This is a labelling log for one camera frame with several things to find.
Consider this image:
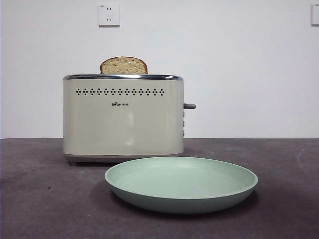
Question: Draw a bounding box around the light brown bread slice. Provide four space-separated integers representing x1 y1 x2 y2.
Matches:
99 56 149 75

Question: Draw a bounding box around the pale green round plate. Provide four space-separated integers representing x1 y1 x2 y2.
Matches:
104 156 259 215

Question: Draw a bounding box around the cream two-slot toaster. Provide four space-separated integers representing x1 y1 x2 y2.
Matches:
62 73 186 166

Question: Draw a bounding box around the white wall socket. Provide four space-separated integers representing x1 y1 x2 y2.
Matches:
98 3 121 28

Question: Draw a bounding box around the white wall plate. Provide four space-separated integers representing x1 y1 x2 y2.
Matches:
311 3 319 26

